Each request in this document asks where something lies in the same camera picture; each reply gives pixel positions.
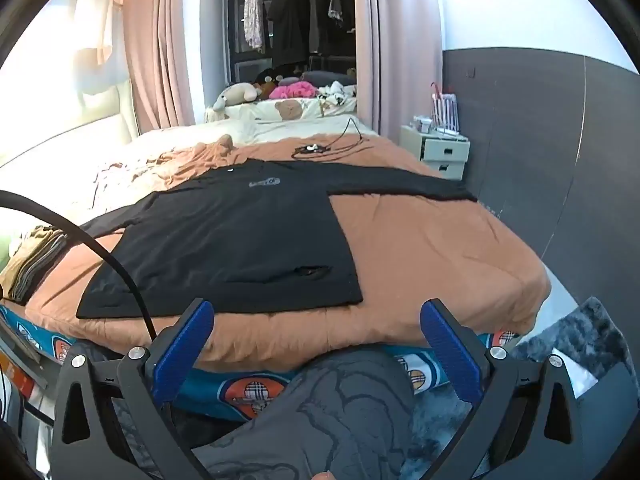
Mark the grey pillow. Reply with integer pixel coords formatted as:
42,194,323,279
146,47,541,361
300,71,351,88

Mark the dark hanging garment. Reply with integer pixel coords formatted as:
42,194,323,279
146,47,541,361
310,0,328,56

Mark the pile of folded clothes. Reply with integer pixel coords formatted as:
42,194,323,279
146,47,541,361
0,225,81,306

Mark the white sheer curtain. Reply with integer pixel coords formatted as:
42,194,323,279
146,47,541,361
70,0,131,96

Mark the black hanging coat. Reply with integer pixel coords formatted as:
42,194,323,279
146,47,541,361
267,0,311,68

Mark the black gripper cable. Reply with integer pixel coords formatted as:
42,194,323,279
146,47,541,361
0,190,158,343

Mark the striped gift bag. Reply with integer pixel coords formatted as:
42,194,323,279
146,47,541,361
431,82,458,133

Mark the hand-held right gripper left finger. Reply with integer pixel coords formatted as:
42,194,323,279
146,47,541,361
52,298,216,480

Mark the black t-shirt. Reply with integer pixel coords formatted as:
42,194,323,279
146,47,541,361
76,159,478,320

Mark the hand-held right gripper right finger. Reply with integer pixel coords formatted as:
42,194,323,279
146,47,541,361
419,298,591,480

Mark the grey shaggy rug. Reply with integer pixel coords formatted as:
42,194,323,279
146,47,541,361
415,296,628,461

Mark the orange box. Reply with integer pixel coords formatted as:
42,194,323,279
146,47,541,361
0,350,36,396

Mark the white nightstand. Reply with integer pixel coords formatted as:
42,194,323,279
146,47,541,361
399,124,471,181

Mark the floral hanging garment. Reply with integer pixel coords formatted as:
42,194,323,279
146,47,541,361
243,0,266,53

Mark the cream padded headboard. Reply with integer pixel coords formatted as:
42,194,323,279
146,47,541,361
0,79,140,171

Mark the black cable with earphones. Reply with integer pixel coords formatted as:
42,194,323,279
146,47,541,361
292,116,366,156

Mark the pink fluffy plush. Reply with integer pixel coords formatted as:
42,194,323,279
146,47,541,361
270,80,318,101

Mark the brown blanket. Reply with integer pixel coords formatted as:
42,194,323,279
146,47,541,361
25,135,552,373

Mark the pink curtain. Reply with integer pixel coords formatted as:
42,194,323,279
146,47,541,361
122,0,206,133
350,0,443,136

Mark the small white box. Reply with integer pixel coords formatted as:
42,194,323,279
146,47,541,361
412,116,458,136

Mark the black and white cloth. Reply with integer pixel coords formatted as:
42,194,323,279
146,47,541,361
317,81,357,108

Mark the cream plush toy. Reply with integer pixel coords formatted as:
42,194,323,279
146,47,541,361
212,82,258,112

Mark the brown teddy bear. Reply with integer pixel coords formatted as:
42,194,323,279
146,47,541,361
255,75,281,101

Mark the cream bear print bedding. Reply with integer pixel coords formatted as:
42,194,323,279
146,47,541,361
205,95,381,143

